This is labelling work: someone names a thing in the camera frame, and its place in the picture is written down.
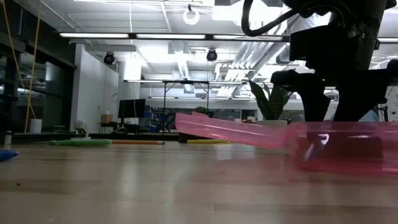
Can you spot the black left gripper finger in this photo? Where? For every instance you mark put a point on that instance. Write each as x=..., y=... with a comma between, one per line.
x=354, y=102
x=315, y=104

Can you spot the iridescent purple pen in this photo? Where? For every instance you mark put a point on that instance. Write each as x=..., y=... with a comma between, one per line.
x=313, y=151

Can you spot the transparent pink pencil box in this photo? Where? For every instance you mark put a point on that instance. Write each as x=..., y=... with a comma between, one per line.
x=233, y=132

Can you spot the yellow highlighter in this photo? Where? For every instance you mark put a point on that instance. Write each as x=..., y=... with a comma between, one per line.
x=208, y=141

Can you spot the orange pencil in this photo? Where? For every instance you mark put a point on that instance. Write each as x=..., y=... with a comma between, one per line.
x=136, y=142

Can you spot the blue pen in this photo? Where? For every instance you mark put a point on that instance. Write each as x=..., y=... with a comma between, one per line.
x=6, y=155

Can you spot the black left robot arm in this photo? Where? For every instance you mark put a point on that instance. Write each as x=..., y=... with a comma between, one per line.
x=357, y=4

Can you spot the black tripod stand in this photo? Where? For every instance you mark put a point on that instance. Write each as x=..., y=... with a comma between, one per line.
x=385, y=113

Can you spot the black round ceiling speaker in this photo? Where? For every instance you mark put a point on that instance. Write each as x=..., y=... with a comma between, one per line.
x=109, y=58
x=211, y=55

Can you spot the black stapler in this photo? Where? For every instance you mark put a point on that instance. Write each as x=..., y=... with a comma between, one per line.
x=186, y=140

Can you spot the black computer monitor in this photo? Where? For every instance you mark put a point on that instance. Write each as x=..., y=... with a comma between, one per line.
x=131, y=108

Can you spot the black office desk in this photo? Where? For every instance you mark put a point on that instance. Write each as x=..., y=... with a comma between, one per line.
x=130, y=127

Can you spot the cardboard box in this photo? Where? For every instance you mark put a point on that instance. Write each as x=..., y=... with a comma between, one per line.
x=106, y=118

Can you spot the long ceiling light bar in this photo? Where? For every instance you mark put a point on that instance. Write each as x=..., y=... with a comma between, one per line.
x=93, y=35

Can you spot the small white tape dispenser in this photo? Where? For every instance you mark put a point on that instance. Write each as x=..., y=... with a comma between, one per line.
x=80, y=129

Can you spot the white bucket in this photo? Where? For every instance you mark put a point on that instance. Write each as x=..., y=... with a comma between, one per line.
x=35, y=126

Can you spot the white glue bottle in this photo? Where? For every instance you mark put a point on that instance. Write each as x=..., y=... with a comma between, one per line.
x=7, y=140

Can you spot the silver ceiling duct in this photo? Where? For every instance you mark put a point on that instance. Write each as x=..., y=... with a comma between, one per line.
x=248, y=56

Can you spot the tall black table frame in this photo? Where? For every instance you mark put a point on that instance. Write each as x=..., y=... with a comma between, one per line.
x=186, y=82

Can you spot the black aluminium table frame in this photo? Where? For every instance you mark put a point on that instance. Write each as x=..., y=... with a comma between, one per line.
x=124, y=136

